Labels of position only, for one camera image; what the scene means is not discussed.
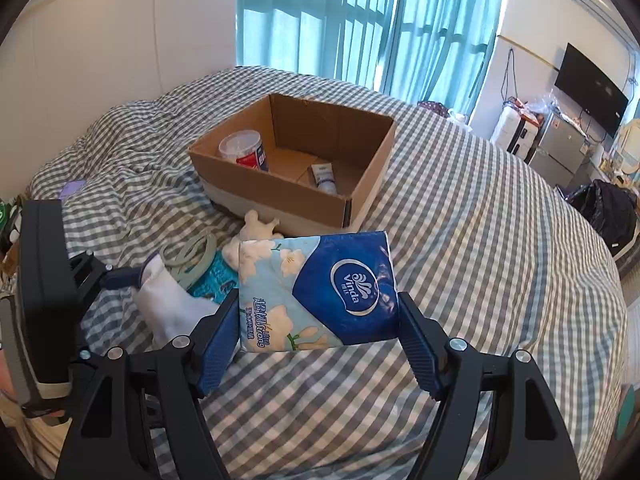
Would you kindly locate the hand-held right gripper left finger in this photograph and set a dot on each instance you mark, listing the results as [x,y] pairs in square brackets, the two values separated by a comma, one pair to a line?
[219,347]

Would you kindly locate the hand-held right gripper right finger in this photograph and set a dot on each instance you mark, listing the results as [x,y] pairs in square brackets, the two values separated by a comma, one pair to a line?
[421,355]

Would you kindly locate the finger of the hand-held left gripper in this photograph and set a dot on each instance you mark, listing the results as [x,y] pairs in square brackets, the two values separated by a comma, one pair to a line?
[124,276]

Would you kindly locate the white sock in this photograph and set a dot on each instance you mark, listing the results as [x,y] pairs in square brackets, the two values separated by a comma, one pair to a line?
[167,305]

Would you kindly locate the blue floral tissue pack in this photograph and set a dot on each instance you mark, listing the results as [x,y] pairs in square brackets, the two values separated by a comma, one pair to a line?
[320,290]

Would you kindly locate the cardboard box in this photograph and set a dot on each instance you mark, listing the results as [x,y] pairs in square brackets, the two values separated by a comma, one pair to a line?
[295,195]

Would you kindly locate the teal patterned packet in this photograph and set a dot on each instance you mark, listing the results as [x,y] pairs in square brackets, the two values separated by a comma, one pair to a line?
[212,280]

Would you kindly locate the small purple object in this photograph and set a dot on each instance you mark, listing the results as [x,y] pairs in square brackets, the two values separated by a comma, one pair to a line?
[70,189]

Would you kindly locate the grey checked blanket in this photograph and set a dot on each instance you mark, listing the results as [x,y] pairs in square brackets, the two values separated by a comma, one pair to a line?
[475,270]

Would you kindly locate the white plush toy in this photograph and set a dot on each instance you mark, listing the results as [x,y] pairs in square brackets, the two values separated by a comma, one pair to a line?
[257,232]

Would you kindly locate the white red-label round container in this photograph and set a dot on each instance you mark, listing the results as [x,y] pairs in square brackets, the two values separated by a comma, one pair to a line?
[242,150]

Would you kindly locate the white blue cream tube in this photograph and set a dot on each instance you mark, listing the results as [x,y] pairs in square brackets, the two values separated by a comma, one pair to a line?
[324,177]

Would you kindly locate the black bag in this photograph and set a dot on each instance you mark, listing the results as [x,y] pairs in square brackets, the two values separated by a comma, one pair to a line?
[607,215]

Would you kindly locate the white mug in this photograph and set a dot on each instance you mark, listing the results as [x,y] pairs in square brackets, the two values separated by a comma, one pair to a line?
[457,117]

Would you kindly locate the white suitcase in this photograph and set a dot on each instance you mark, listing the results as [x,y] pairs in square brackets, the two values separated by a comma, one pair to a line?
[512,130]

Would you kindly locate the silver mini fridge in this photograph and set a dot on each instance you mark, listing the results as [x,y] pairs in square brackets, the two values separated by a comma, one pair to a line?
[562,147]

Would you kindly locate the black flat television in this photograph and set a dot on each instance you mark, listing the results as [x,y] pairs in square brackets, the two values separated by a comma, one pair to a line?
[592,90]

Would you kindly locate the teal window curtain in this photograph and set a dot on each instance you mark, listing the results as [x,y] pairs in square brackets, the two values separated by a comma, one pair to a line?
[350,20]

